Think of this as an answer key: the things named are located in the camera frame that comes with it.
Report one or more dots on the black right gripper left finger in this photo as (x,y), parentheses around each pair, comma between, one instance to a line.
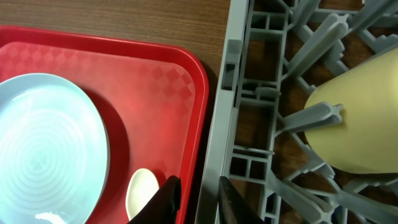
(163,207)

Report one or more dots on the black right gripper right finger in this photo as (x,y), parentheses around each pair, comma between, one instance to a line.
(233,209)

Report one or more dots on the yellow plastic cup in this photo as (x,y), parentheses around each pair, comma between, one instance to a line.
(365,142)

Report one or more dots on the grey plastic dishwasher rack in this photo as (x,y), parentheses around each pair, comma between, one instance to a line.
(321,31)

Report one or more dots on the white plastic spoon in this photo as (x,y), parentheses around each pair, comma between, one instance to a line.
(142,187)

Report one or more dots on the red plastic tray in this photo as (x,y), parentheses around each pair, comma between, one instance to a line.
(152,98)

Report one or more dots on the light blue plate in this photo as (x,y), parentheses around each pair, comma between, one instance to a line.
(54,151)

